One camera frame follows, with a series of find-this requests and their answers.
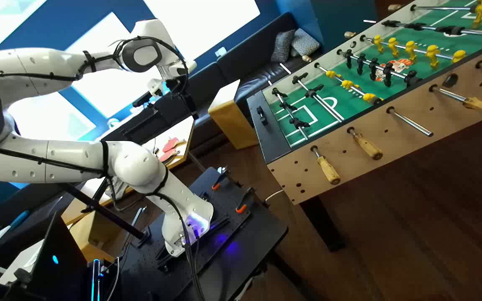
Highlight grey sofa cushion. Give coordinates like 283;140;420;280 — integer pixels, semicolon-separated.
290;26;321;58
270;28;296;63

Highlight white desk with red items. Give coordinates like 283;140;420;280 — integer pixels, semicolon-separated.
139;115;198;172

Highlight wooden foosball table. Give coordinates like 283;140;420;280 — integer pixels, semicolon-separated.
244;0;482;252

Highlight black perforated robot stand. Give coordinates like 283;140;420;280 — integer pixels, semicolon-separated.
121;165;290;301

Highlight black score counter beads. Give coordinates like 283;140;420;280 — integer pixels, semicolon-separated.
256;105;270;128

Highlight tan cardboard box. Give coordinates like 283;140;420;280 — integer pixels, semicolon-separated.
62;197;137;265

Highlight white floor cable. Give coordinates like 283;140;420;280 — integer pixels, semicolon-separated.
263;185;288;203

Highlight dark sofa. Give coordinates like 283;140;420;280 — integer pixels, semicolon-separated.
104;9;323;148

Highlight black metal stand bar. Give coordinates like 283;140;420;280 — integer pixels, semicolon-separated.
59;180;154;247

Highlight wooden box white top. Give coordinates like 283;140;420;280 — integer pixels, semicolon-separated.
206;78;261;150

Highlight dark laptop screen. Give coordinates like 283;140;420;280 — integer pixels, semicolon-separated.
25;207;94;301

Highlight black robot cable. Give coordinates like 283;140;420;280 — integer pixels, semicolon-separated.
154;190;206;301

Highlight black clamp orange tip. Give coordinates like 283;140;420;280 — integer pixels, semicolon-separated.
233;185;256;217
209;165;231;193

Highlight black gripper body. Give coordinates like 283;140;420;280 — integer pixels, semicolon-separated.
154;88;198;122

